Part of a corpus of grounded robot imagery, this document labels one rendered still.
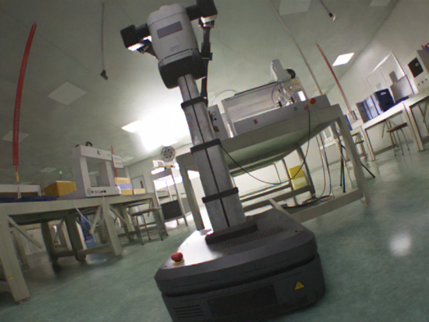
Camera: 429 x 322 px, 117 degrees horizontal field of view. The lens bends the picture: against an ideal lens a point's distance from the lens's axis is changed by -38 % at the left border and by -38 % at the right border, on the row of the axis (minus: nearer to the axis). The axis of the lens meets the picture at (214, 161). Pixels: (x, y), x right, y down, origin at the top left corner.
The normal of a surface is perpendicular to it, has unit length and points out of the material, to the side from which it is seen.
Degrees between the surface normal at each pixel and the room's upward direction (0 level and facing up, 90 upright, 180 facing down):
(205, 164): 90
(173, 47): 90
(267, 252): 45
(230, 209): 90
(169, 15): 90
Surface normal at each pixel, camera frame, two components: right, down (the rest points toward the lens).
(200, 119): -0.12, -0.11
